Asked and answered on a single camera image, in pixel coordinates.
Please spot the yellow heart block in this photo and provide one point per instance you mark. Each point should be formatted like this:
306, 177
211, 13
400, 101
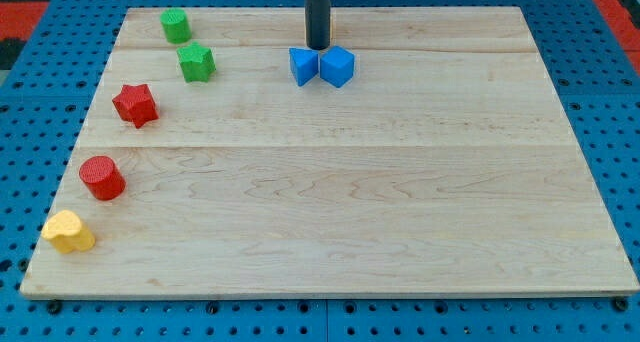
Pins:
67, 232

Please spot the blue cube block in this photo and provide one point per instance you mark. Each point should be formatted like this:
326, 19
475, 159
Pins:
337, 66

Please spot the blue triangle block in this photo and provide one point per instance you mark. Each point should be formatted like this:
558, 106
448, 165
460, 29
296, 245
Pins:
304, 64

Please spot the wooden board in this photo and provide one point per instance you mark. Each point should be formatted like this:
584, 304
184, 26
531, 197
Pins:
445, 168

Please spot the green star block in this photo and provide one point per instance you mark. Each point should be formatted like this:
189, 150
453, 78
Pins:
197, 62

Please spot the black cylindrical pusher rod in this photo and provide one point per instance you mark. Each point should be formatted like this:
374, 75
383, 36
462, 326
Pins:
317, 23

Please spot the green cylinder block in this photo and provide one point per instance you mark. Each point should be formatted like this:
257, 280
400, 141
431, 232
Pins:
175, 25

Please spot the red star block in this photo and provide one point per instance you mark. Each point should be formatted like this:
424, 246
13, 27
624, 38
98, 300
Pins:
135, 104

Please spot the red cylinder block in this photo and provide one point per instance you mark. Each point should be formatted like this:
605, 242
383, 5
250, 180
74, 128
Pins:
102, 177

